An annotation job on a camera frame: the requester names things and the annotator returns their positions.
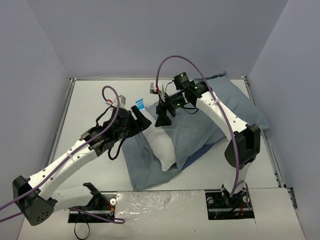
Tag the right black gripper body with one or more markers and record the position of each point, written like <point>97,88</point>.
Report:
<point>164,107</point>

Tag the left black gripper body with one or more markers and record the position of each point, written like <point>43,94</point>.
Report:
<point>136,119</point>

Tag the white pillow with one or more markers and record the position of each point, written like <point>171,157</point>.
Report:
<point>161,145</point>

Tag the blue patterned pillowcase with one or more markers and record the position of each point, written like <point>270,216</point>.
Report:
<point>190,135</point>

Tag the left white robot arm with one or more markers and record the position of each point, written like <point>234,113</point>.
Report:
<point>38,196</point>

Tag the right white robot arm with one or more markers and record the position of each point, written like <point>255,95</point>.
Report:
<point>244,139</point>

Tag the blue white pillow tag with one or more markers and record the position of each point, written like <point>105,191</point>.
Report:
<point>140,104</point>

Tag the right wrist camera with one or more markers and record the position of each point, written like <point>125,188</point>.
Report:
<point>157,90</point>

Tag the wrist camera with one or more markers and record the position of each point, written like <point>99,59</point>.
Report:
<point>157,90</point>
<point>114,103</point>

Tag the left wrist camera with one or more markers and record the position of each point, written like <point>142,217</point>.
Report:
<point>114,103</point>

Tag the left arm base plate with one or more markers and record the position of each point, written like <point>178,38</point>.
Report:
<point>105,208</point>

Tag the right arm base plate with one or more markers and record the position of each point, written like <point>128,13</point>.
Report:
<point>221,207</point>

